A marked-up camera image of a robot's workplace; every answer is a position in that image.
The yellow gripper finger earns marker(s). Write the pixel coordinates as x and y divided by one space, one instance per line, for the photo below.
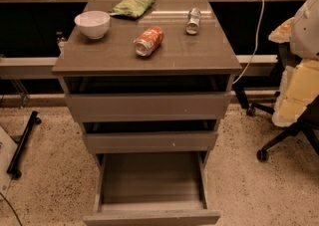
282 33
299 87

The orange red soda can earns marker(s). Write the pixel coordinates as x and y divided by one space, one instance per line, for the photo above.
148 41

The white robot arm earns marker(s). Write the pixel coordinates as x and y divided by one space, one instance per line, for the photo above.
304 36

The silver can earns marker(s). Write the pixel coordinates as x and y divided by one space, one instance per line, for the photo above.
193 22

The grey top drawer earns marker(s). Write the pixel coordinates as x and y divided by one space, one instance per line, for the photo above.
146 107

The grey middle drawer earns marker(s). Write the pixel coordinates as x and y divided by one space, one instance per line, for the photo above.
150 141

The grey drawer cabinet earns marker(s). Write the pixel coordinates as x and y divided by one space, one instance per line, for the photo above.
203 63

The open grey bottom drawer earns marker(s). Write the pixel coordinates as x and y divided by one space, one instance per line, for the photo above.
152 189

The black office chair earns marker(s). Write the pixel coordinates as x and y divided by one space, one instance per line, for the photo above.
307 123

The green chip bag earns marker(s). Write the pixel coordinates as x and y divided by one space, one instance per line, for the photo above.
132 8

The white bowl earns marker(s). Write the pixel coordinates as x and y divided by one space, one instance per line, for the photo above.
93 24

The black wheeled stand leg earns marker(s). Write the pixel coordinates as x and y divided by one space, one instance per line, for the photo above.
13 169

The white board on floor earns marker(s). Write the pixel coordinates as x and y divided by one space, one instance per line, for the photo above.
7 149

